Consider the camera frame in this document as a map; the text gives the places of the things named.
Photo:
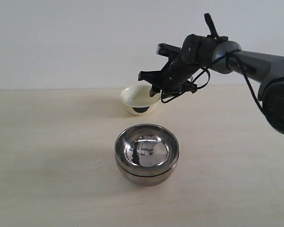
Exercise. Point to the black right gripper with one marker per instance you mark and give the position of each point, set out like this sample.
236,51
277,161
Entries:
170,78

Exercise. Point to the cream ceramic bowl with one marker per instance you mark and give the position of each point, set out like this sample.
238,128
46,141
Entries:
137,100

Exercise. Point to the dimpled steel bowl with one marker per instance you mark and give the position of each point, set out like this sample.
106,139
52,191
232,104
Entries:
146,145

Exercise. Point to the smooth steel bowl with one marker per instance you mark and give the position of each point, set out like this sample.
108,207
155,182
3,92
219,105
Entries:
147,176

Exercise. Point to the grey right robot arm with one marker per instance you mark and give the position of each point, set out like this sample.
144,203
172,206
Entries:
201,54

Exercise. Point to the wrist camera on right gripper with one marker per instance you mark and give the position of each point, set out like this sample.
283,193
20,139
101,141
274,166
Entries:
167,50

